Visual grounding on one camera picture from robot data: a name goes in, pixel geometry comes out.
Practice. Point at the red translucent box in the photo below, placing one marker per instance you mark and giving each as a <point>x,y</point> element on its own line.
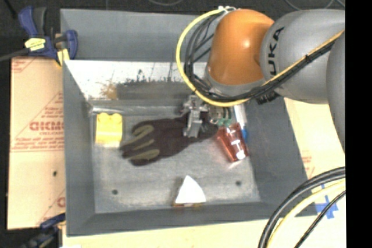
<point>232,142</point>

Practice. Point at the white and blue pen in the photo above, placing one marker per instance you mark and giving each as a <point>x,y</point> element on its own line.
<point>240,116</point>

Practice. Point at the dark glove with olive stripes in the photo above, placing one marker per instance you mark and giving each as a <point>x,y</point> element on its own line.
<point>168,139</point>

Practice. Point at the grey metal bin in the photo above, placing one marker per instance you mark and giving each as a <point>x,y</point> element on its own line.
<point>162,177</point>

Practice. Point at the white triangular wedge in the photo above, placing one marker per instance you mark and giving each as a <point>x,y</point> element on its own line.
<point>190,191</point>

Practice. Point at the yellow toy block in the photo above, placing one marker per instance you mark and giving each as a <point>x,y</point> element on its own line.
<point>109,129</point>

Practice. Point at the brown cardboard board red print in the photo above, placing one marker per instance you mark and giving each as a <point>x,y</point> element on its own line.
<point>35,125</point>

